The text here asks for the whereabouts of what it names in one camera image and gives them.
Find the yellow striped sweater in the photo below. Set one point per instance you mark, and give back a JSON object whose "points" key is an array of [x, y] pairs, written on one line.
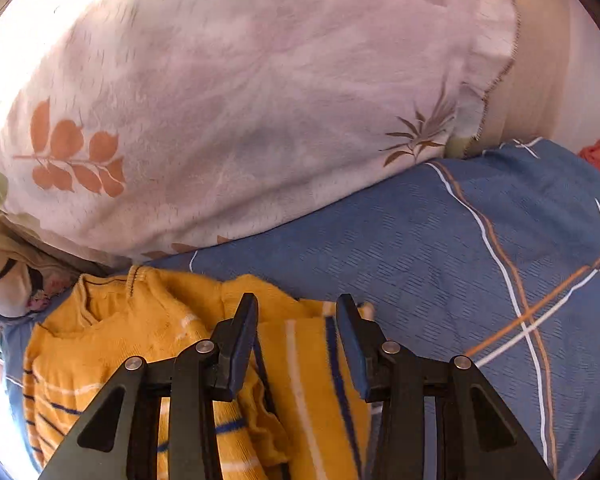
{"points": [[300, 360]]}

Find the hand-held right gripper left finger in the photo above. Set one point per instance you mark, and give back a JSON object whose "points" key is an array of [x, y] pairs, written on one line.
{"points": [[240, 355]]}

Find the silhouette print pillow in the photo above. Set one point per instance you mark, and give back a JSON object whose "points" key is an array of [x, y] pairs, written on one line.
{"points": [[10, 285]]}

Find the beige headboard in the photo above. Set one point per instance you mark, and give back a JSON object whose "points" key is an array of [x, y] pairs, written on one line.
{"points": [[535, 60]]}

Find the blue plaid bedsheet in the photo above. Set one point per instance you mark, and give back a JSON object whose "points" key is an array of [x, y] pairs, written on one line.
{"points": [[430, 260]]}

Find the leaf print pillow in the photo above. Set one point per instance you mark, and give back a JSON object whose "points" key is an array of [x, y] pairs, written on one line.
{"points": [[230, 110]]}

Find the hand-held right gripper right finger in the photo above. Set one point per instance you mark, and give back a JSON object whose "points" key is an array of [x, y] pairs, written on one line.
{"points": [[352, 355]]}

